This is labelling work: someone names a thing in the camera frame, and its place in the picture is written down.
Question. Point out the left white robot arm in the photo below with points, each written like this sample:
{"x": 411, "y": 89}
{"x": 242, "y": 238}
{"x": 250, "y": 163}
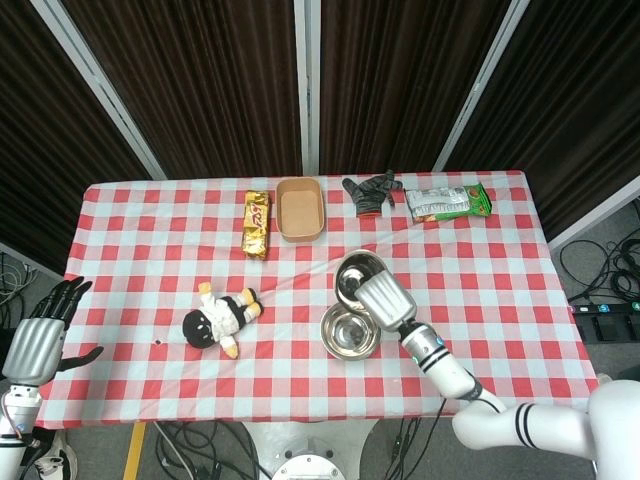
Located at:
{"x": 12, "y": 430}

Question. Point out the black work glove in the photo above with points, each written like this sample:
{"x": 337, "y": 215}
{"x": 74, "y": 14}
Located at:
{"x": 369, "y": 196}

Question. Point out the white partition frame rail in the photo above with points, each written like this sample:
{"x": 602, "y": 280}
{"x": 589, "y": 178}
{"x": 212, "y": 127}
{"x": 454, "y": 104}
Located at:
{"x": 595, "y": 215}

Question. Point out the white partition frame post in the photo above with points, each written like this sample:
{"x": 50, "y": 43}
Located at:
{"x": 306, "y": 85}
{"x": 95, "y": 85}
{"x": 480, "y": 85}

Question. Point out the gold snack bar wrapper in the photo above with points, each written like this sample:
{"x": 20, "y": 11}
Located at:
{"x": 257, "y": 225}

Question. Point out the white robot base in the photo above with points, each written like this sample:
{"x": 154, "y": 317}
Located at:
{"x": 310, "y": 440}

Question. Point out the red white checkered tablecloth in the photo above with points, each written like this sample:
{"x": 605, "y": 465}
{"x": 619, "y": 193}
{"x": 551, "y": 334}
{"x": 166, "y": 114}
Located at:
{"x": 150, "y": 225}

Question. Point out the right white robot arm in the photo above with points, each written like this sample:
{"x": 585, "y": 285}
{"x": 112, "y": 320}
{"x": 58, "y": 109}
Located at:
{"x": 450, "y": 372}

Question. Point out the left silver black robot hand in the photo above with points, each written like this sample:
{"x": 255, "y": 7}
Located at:
{"x": 32, "y": 352}

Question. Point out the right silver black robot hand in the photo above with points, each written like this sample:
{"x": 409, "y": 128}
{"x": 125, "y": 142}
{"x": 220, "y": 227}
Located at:
{"x": 387, "y": 300}

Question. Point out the green silver snack packet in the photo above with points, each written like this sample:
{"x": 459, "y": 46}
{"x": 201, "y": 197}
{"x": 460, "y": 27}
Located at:
{"x": 445, "y": 202}

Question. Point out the black foot pedal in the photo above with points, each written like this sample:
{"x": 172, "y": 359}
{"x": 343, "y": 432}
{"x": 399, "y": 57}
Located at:
{"x": 610, "y": 329}

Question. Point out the dark brown curtain panel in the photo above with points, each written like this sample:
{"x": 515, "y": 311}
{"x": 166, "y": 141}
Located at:
{"x": 45, "y": 125}
{"x": 200, "y": 85}
{"x": 565, "y": 100}
{"x": 400, "y": 85}

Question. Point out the white black sneaker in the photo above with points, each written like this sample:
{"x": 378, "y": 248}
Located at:
{"x": 57, "y": 457}
{"x": 604, "y": 379}

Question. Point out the black headed plush doll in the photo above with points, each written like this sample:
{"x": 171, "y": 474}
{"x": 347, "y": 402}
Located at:
{"x": 220, "y": 320}

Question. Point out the black power strip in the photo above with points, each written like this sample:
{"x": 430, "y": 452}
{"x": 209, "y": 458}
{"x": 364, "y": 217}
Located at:
{"x": 607, "y": 308}

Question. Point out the brown paper food box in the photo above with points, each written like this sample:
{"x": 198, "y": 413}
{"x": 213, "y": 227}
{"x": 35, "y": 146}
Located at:
{"x": 300, "y": 210}

